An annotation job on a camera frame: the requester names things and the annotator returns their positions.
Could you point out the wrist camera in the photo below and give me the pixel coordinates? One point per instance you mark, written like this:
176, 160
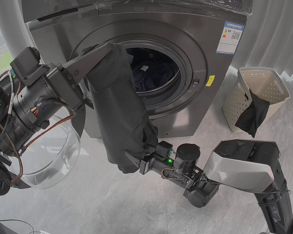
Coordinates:
164, 149
26, 61

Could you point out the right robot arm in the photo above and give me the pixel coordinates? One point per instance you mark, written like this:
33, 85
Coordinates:
239, 164

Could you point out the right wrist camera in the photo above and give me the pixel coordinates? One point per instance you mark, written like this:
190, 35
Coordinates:
164, 149

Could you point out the heap of dark clothes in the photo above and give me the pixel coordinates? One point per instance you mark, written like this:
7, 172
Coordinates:
156, 72

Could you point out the washing machine door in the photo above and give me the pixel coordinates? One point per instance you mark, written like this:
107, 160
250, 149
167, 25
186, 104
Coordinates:
63, 160

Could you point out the black garment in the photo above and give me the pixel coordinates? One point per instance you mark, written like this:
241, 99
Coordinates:
252, 116

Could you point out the white curtain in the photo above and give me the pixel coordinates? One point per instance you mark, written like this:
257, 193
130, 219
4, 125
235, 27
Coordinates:
273, 25
9, 16

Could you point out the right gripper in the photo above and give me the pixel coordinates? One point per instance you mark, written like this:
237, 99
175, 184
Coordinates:
158, 165

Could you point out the grey washing machine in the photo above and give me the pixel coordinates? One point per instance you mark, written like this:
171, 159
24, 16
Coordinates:
146, 25

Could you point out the dark grey garment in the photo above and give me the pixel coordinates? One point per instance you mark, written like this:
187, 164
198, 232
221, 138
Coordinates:
117, 111

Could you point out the cream laundry basket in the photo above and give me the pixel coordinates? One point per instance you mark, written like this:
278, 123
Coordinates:
266, 89

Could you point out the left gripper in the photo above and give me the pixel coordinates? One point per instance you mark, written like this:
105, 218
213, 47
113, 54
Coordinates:
61, 84

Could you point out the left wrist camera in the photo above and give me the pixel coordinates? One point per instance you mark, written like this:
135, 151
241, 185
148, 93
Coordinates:
26, 61

